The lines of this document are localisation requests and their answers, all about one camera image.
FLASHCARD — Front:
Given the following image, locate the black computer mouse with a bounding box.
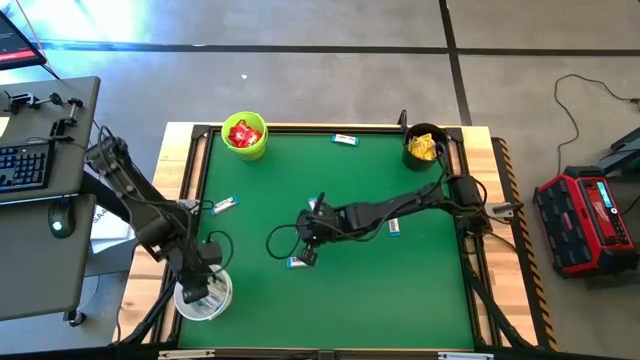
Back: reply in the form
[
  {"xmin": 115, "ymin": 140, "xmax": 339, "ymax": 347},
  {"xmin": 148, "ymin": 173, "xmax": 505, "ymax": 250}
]
[{"xmin": 47, "ymin": 202, "xmax": 77, "ymax": 240}]

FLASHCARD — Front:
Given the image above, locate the black backlit keyboard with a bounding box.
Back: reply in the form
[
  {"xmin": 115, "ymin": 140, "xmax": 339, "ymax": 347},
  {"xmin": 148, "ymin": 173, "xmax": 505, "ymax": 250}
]
[{"xmin": 0, "ymin": 141, "xmax": 55, "ymax": 194}]

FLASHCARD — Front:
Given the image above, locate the red Skittles candy pack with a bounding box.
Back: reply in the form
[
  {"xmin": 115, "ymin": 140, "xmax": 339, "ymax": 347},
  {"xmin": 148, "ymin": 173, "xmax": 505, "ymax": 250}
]
[
  {"xmin": 228, "ymin": 118, "xmax": 249, "ymax": 146},
  {"xmin": 239, "ymin": 125, "xmax": 264, "ymax": 148}
]

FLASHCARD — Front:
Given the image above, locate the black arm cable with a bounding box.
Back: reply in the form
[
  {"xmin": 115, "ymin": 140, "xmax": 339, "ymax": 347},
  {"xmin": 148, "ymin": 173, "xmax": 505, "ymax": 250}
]
[
  {"xmin": 97, "ymin": 124, "xmax": 236, "ymax": 281},
  {"xmin": 264, "ymin": 142, "xmax": 501, "ymax": 261}
]

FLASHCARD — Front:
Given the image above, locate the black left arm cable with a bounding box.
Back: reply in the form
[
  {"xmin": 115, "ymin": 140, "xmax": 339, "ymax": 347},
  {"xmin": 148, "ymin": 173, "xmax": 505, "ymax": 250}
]
[{"xmin": 97, "ymin": 124, "xmax": 236, "ymax": 281}]

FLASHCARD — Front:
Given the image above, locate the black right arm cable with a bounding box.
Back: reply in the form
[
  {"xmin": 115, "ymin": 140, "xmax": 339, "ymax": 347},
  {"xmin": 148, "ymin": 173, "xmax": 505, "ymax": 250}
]
[{"xmin": 264, "ymin": 142, "xmax": 501, "ymax": 261}]

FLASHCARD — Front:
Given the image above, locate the lime green plastic bucket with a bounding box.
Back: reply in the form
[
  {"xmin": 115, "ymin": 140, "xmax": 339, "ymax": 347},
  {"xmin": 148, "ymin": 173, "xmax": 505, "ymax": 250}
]
[{"xmin": 220, "ymin": 110, "xmax": 269, "ymax": 161}]

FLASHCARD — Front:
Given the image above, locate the grey mouse desk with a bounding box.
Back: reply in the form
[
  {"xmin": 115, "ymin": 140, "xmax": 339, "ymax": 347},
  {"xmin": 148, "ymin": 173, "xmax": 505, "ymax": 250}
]
[{"xmin": 0, "ymin": 193, "xmax": 97, "ymax": 321}]

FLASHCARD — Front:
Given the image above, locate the clear plastic bowl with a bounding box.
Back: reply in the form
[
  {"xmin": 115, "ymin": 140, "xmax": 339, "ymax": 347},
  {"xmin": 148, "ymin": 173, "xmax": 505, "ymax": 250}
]
[{"xmin": 173, "ymin": 264, "xmax": 234, "ymax": 322}]

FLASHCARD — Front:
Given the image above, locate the grey keyboard desk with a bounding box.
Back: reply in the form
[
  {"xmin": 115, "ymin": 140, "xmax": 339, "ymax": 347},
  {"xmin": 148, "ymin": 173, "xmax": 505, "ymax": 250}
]
[{"xmin": 0, "ymin": 76, "xmax": 101, "ymax": 205}]

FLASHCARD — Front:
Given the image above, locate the black plastic bucket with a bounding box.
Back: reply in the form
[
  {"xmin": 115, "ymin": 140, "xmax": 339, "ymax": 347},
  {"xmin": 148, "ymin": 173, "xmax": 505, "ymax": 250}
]
[{"xmin": 402, "ymin": 122, "xmax": 450, "ymax": 173}]

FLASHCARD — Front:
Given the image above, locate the yellow black hazard strip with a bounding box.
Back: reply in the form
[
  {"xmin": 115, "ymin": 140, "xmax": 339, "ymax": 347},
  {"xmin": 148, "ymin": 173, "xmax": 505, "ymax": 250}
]
[{"xmin": 492, "ymin": 137, "xmax": 559, "ymax": 351}]

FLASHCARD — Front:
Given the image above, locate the red black power station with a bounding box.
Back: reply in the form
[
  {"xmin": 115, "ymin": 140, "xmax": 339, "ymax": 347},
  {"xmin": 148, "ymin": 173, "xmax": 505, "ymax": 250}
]
[{"xmin": 532, "ymin": 165, "xmax": 640, "ymax": 279}]

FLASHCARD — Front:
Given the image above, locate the black floor cable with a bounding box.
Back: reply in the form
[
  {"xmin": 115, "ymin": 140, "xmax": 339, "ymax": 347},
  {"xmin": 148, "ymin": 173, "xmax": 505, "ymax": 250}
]
[{"xmin": 552, "ymin": 73, "xmax": 640, "ymax": 161}]

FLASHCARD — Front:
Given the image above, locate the dark equipment case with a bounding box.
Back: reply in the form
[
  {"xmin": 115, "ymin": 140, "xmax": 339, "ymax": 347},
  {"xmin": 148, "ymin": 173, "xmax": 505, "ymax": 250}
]
[{"xmin": 594, "ymin": 127, "xmax": 640, "ymax": 176}]

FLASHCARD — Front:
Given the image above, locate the black desk clamp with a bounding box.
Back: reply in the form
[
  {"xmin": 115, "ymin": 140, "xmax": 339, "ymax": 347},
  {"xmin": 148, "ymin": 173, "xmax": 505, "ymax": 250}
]
[
  {"xmin": 2, "ymin": 92, "xmax": 64, "ymax": 114},
  {"xmin": 49, "ymin": 98, "xmax": 84, "ymax": 141}
]

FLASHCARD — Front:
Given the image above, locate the black computer monitor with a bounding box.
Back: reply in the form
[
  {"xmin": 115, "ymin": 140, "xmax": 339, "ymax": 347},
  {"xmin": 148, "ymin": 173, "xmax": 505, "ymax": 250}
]
[{"xmin": 0, "ymin": 12, "xmax": 47, "ymax": 71}]

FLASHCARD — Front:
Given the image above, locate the white printed box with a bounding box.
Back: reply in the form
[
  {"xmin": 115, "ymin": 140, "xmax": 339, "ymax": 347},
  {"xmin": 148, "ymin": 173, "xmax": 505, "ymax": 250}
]
[{"xmin": 91, "ymin": 204, "xmax": 136, "ymax": 256}]

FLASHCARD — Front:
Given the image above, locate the silver aluminium bracket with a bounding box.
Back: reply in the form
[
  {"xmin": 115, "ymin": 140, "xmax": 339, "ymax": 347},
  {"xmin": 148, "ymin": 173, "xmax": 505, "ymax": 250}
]
[
  {"xmin": 437, "ymin": 351, "xmax": 495, "ymax": 360},
  {"xmin": 157, "ymin": 349, "xmax": 217, "ymax": 360}
]

